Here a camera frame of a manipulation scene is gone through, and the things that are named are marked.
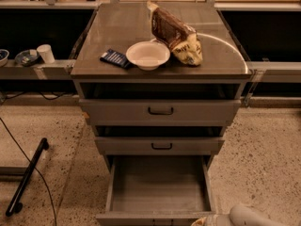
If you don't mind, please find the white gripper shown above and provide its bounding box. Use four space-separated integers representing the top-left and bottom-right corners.
191 215 233 226

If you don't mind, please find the grey bottom drawer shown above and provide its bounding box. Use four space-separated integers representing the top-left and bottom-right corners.
96 155 216 226

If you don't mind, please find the grey drawer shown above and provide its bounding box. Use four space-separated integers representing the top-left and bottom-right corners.
95 137 224 155
80 99 241 126
96 155 216 226

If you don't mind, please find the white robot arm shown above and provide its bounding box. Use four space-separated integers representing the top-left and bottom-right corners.
190 204 287 226

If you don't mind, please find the grey middle drawer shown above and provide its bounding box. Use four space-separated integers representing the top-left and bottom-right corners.
95 137 224 155

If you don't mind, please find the grey drawer cabinet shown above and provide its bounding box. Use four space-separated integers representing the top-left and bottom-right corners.
71 1 253 174

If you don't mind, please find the grey top drawer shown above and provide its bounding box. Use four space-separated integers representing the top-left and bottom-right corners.
80 99 241 126

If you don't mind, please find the white paper bowl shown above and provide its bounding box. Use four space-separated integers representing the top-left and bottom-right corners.
126 41 170 71

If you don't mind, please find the bagged bread loaf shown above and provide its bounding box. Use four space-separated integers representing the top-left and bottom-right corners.
147 2 203 66

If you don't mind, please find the dark blue packet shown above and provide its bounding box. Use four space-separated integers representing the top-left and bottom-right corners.
100 49 131 69

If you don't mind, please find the white paper cup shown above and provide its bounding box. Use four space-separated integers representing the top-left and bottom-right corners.
37 44 55 64

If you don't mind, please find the blue patterned bowl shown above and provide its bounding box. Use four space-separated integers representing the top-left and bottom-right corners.
15 49 40 67

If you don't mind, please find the grey metal shelf rail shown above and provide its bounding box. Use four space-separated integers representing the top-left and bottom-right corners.
0 59 75 80

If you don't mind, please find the black floor cable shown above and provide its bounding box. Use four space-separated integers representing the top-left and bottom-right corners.
0 116 58 226

